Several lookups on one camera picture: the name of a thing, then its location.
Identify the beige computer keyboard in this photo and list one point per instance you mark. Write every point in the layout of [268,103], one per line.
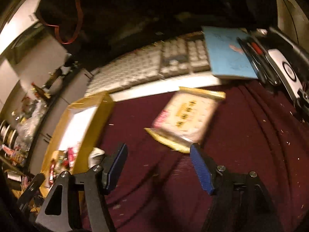
[178,56]

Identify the black pens bundle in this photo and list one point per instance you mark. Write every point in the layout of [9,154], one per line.
[262,68]

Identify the range hood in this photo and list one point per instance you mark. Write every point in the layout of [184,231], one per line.
[29,37]

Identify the large yellow biscuit pack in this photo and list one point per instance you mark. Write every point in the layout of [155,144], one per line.
[186,117]

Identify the light blue notebook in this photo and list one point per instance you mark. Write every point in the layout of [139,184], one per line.
[227,58]

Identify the dark red table cloth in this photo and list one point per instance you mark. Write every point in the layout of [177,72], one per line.
[248,171]

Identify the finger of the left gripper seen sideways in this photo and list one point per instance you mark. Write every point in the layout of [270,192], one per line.
[32,192]

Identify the white black remote device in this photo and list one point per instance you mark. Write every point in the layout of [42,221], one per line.
[285,72]

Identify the gold cardboard box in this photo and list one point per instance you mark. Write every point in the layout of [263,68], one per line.
[79,127]

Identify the silver white snack wrapper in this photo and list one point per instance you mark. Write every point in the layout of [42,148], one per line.
[95,157]

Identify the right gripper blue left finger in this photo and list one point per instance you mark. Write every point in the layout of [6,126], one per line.
[113,166]

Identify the dark sauce bottle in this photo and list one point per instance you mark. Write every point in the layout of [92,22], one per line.
[44,95]

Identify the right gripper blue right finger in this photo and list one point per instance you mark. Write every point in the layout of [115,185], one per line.
[205,168]

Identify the black monitor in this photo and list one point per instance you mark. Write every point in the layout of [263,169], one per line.
[105,29]

